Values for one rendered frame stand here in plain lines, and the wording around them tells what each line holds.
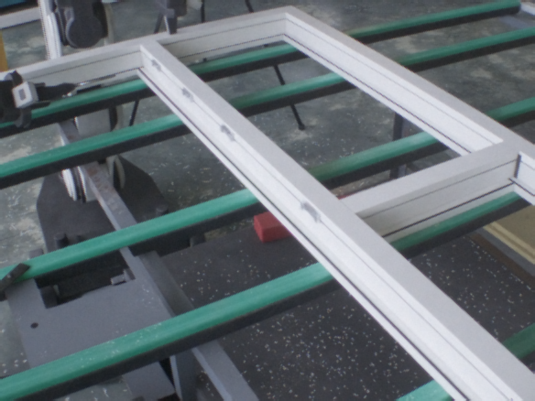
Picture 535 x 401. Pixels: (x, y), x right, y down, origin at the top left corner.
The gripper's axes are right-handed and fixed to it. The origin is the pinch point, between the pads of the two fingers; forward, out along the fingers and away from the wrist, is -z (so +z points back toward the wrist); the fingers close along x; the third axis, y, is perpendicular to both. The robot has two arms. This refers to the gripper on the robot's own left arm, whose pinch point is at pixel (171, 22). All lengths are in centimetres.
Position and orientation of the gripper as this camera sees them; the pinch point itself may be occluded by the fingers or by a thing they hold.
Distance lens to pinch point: 176.8
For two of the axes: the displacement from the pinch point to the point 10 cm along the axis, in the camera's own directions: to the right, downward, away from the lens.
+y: 8.7, -2.9, 4.0
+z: -0.1, -8.3, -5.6
